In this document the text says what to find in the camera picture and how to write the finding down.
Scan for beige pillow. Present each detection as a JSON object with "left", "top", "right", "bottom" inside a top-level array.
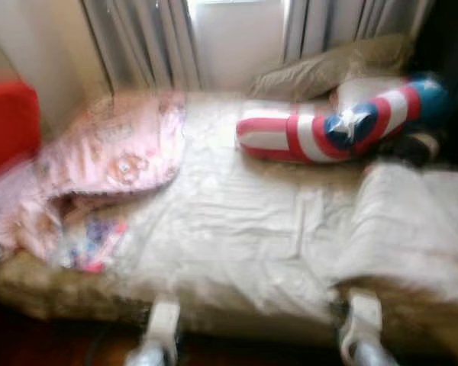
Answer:
[{"left": 248, "top": 34, "right": 417, "bottom": 104}]

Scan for white pillow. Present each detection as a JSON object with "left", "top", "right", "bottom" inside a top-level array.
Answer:
[{"left": 334, "top": 75, "right": 409, "bottom": 111}]

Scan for large red cushion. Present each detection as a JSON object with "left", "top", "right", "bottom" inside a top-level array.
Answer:
[{"left": 0, "top": 76, "right": 41, "bottom": 180}]

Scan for dark cabinet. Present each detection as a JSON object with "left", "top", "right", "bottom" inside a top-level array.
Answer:
[{"left": 412, "top": 0, "right": 458, "bottom": 165}]

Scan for grey striped curtain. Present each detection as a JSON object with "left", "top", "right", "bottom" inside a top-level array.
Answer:
[
  {"left": 282, "top": 0, "right": 436, "bottom": 66},
  {"left": 80, "top": 0, "right": 201, "bottom": 96}
]

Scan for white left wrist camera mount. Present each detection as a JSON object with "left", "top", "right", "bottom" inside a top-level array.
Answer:
[{"left": 144, "top": 299, "right": 182, "bottom": 359}]

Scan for colourful picture book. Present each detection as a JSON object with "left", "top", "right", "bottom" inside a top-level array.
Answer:
[{"left": 61, "top": 216, "right": 131, "bottom": 274}]

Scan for bed with leaf print sheet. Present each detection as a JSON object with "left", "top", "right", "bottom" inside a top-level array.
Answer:
[{"left": 57, "top": 90, "right": 458, "bottom": 336}]

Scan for grey-white folded blanket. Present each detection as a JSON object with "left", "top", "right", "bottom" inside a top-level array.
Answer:
[{"left": 332, "top": 162, "right": 458, "bottom": 306}]

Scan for black plush item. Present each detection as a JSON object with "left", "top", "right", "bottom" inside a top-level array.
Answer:
[{"left": 378, "top": 130, "right": 443, "bottom": 169}]

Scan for red white blue star bolster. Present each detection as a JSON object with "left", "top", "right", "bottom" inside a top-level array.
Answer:
[{"left": 235, "top": 72, "right": 450, "bottom": 165}]

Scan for pink cartoon print quilt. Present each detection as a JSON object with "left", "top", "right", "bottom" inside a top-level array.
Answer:
[{"left": 0, "top": 93, "right": 188, "bottom": 264}]

